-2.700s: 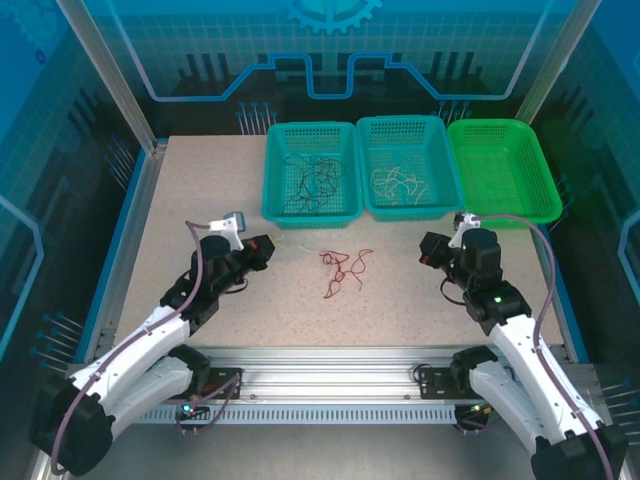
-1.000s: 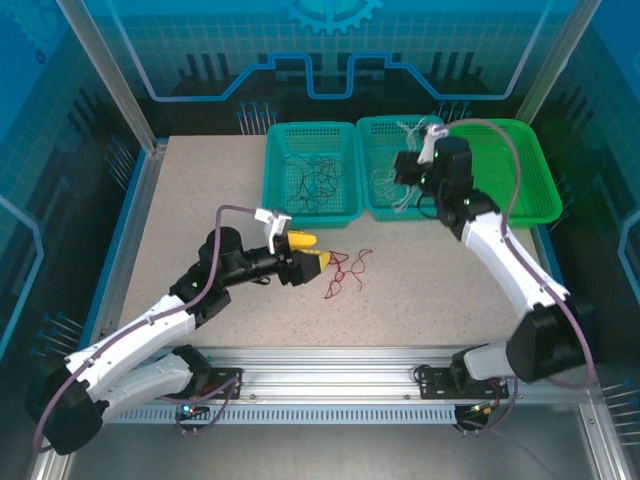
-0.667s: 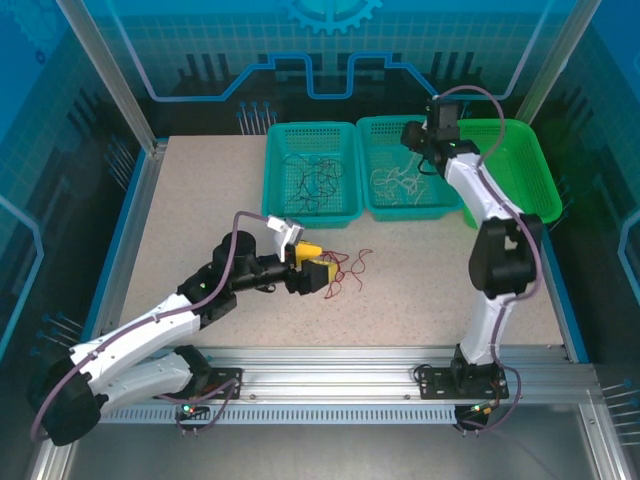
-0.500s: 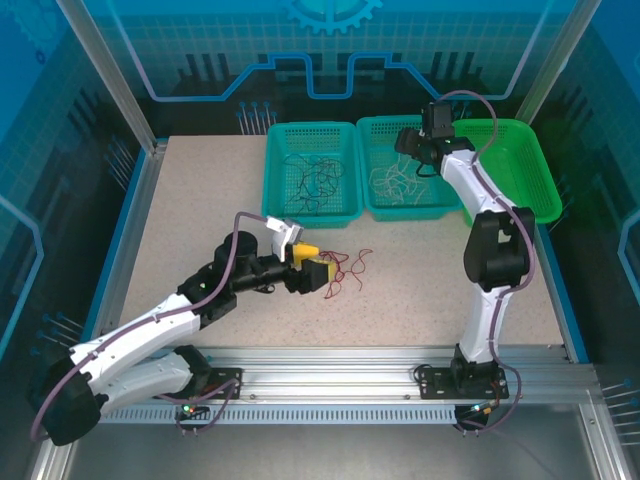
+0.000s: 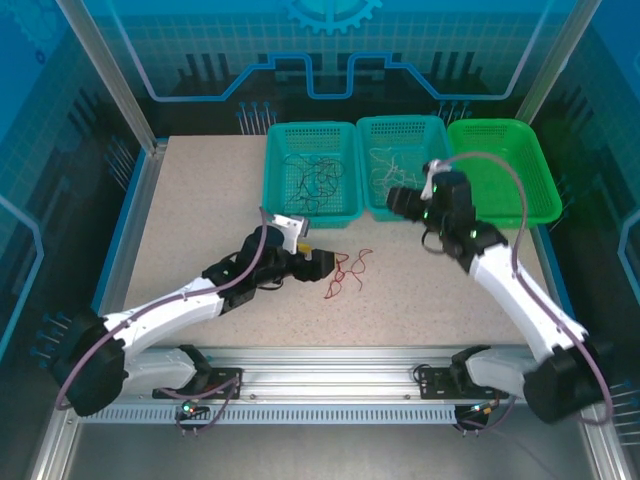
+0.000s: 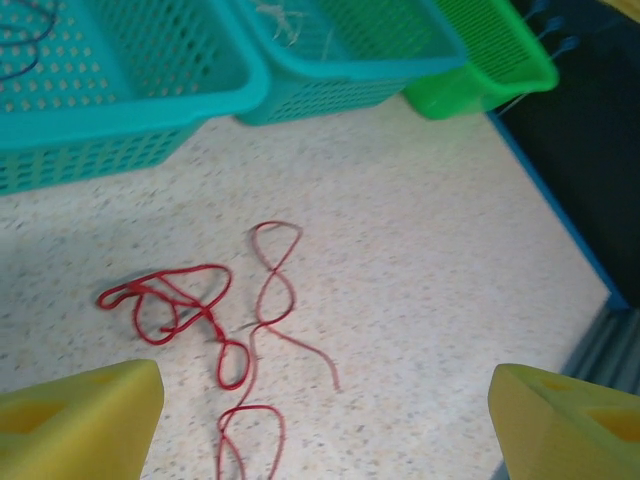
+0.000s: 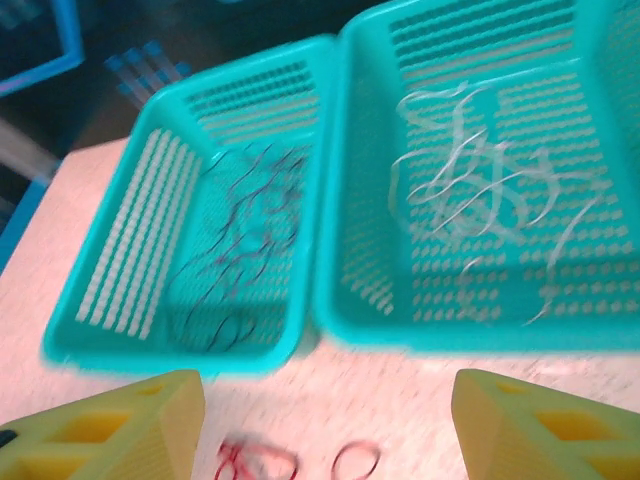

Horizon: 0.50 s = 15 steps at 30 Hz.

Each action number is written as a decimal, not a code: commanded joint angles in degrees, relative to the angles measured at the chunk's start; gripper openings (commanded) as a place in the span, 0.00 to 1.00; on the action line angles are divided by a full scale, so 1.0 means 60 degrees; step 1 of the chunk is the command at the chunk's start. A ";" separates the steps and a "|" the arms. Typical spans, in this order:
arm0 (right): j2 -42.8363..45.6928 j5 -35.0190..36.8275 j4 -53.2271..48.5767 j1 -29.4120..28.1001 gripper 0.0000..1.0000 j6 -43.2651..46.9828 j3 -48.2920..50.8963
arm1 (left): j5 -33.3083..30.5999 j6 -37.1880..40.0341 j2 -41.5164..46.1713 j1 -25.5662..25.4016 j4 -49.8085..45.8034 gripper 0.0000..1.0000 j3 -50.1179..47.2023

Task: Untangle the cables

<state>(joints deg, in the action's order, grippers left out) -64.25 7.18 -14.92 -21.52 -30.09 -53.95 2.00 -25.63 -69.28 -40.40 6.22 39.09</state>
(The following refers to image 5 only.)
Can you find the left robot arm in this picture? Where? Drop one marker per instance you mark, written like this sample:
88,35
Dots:
160,312

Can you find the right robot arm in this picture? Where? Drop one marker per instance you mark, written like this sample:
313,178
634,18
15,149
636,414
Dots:
520,300

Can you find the teal plastic basket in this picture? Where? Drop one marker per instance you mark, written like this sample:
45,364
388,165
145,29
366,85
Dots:
400,132
280,150

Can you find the green plastic basket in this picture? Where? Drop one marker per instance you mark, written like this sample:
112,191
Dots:
500,145

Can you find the small connector with LED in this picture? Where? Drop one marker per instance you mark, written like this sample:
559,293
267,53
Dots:
190,407
481,409

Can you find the grey metal panel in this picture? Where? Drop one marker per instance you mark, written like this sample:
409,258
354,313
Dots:
325,450

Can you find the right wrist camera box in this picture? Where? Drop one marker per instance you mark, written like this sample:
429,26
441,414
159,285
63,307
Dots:
431,166

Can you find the aluminium mounting rail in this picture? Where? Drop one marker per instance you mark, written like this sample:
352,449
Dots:
325,375

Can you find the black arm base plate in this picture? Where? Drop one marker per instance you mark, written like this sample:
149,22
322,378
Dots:
435,382
227,380

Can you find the aluminium side rail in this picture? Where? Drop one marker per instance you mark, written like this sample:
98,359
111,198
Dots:
127,240

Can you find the aluminium frame post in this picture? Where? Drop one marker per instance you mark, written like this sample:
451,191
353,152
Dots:
115,75
555,55

